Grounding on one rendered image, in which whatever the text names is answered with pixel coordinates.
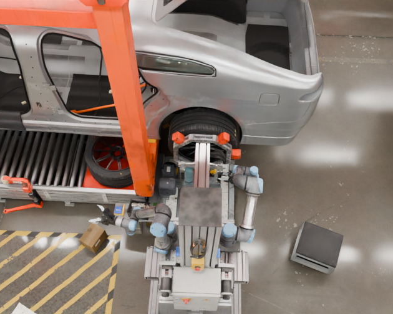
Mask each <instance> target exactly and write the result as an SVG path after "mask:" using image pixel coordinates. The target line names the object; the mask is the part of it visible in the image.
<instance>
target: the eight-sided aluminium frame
mask: <svg viewBox="0 0 393 314"><path fill-rule="evenodd" d="M191 142H202V143H204V142H205V143H214V144H216V145H218V146H219V147H221V148H223V149H224V150H226V151H227V152H226V164H229V163H230V159H231V153H232V145H230V144H229V143H225V144H224V145H222V144H220V143H218V136H216V135H199V134H190V135H188V136H186V137H185V139H184V143H182V144H180V145H178V144H177V143H175V142H174V143H173V159H174V160H175V161H176V162H178V163H180V162H181V161H186V162H192V161H190V160H188V159H186V158H184V157H182V156H181V155H179V154H178V149H179V148H181V147H182V146H185V145H187V144H189V143H191ZM212 163H223V161H222V160H221V159H219V160H218V161H215V162H212ZM226 164H223V165H226Z"/></svg>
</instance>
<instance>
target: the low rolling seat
mask: <svg viewBox="0 0 393 314"><path fill-rule="evenodd" d="M343 239H344V236H343V235H342V234H338V233H337V232H333V231H330V230H328V229H325V228H323V227H320V226H317V225H315V224H312V223H310V222H307V221H305V222H304V223H303V225H302V226H301V228H300V230H299V234H298V237H297V239H296V243H295V246H294V250H293V253H292V256H291V257H290V258H289V261H295V262H298V263H300V264H303V265H306V266H308V267H311V268H313V269H316V270H318V271H321V272H324V273H325V274H328V275H330V274H331V273H332V272H333V271H334V270H335V269H336V267H337V262H338V259H339V254H340V251H341V247H342V242H343Z"/></svg>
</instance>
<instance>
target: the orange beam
mask: <svg viewBox="0 0 393 314"><path fill-rule="evenodd" d="M0 24H10V25H23V26H47V27H72V28H85V29H96V28H97V26H96V23H95V18H94V13H93V10H92V6H85V5H84V4H82V3H81V2H80V1H79V0H0Z"/></svg>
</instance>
